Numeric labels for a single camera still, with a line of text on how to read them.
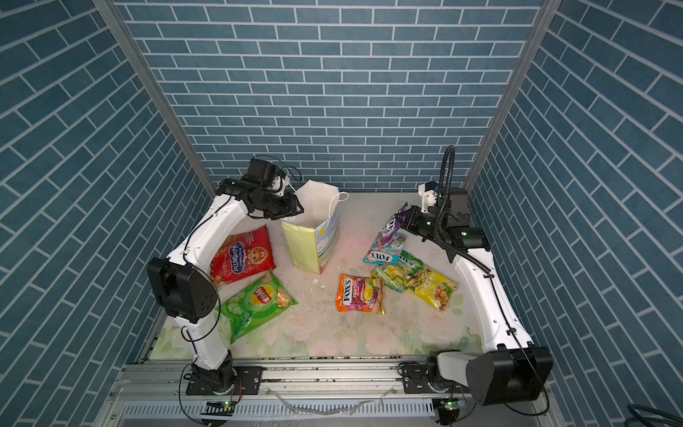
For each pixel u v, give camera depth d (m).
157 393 0.72
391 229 0.75
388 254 0.96
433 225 0.62
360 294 0.87
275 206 0.72
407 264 0.96
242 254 0.94
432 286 0.89
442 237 0.53
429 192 0.68
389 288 0.92
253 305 0.83
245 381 0.74
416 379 0.74
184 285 0.47
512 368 0.38
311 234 0.77
